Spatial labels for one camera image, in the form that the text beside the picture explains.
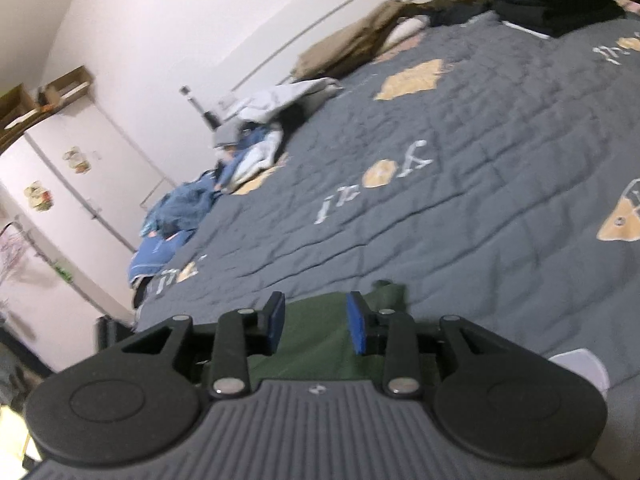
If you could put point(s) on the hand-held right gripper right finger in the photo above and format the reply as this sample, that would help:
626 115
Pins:
356 322

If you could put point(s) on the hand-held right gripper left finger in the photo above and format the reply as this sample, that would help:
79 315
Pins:
275 322

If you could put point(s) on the dark green t-shirt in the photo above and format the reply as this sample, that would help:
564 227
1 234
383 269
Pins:
315 330

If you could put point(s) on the black metal clothes rack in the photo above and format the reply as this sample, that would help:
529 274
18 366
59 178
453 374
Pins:
15 240

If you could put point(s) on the brown folded clothes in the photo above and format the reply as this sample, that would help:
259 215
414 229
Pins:
350 42

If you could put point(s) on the blue printed quilt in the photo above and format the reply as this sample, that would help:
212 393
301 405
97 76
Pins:
155 260

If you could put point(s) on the black hanging garment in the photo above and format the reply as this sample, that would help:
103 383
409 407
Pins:
141 295

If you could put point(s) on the crumpled blue cloth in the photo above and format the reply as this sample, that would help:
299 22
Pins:
180 205

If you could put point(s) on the blue orange-printed cloth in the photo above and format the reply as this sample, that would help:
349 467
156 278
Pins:
230 165

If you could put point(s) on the grey printed quilt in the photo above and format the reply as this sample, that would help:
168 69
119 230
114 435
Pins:
450 185

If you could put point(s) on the white folded cloth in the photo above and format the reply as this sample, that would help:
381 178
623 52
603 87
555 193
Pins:
260 155

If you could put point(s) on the grey sweatshirt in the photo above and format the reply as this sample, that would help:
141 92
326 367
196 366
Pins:
227 135

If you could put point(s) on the small green hanging item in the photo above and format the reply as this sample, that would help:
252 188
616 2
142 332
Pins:
63 270

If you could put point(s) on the white wardrobe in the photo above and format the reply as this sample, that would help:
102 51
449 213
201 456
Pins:
75 235

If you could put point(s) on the black hairbrush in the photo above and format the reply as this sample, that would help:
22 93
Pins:
202 110

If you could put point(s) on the light grey hoodie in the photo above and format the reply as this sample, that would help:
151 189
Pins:
285 97

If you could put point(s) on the cartoon wardrobe sticker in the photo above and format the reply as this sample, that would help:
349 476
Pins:
76 160
39 196

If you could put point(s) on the cream cloth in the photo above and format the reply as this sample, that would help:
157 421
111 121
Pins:
407 29

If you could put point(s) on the cardboard box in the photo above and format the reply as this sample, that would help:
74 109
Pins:
17 107
65 87

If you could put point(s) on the white bed headboard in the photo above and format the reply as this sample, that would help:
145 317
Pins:
350 5

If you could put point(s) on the black cloth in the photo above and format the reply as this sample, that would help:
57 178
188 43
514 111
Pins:
465 16

